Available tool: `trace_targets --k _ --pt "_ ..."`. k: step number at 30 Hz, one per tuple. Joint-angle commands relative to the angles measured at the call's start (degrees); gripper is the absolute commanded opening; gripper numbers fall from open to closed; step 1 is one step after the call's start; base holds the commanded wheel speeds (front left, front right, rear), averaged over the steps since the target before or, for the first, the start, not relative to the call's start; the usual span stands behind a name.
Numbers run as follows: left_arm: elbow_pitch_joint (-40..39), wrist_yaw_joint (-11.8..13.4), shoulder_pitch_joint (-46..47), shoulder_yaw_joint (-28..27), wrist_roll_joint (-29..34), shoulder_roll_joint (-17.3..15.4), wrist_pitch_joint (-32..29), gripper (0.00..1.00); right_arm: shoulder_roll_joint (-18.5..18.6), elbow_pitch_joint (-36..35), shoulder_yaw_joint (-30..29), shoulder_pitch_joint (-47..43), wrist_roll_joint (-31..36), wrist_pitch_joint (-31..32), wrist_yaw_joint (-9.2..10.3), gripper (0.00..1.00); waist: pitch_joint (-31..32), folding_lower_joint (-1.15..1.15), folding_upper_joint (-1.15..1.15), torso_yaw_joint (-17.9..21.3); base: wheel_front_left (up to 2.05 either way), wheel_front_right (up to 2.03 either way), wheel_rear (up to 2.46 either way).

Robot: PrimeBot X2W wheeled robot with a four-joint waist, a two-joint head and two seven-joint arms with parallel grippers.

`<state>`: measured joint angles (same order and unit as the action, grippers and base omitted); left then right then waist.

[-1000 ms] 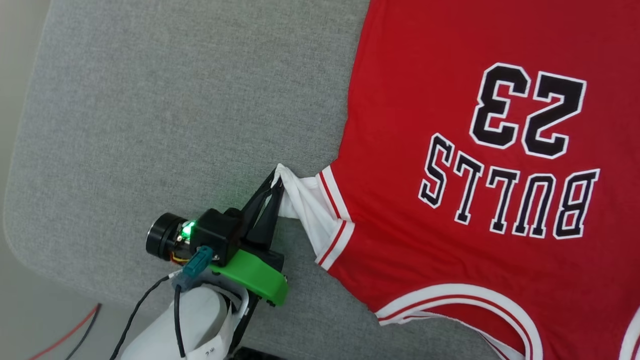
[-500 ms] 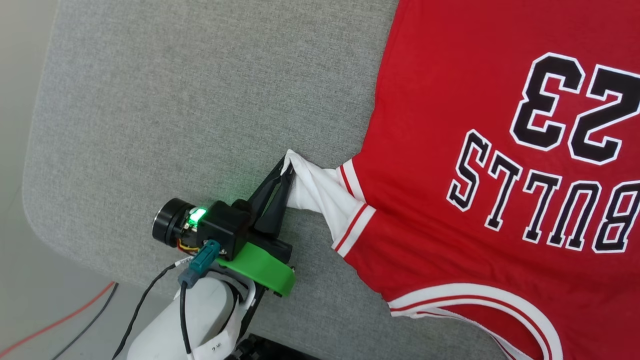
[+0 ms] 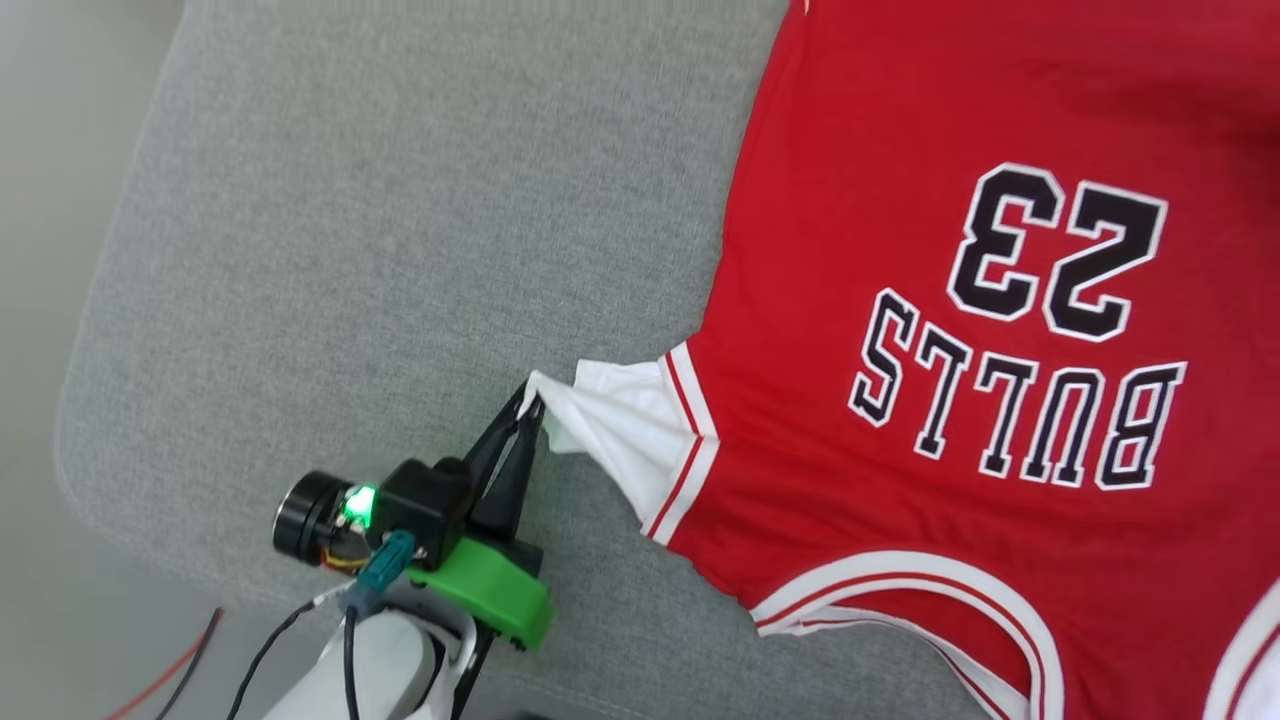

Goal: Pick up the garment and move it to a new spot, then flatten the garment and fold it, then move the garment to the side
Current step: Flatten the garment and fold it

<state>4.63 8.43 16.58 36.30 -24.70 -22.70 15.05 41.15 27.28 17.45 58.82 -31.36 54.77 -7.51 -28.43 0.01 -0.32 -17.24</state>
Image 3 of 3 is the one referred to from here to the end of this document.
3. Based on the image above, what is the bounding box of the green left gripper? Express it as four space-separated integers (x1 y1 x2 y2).
405 383 555 654

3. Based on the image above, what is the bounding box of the red basketball jersey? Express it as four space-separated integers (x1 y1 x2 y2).
525 0 1280 720

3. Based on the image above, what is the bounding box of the black cable teal connector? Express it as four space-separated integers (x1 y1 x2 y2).
340 532 416 720

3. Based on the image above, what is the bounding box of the thin black cable white label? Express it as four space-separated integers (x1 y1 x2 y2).
228 590 346 720

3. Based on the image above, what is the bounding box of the thin black floor wire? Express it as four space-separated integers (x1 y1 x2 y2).
152 607 225 720

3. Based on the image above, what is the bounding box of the thin red floor wire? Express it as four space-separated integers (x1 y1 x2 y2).
105 625 216 720

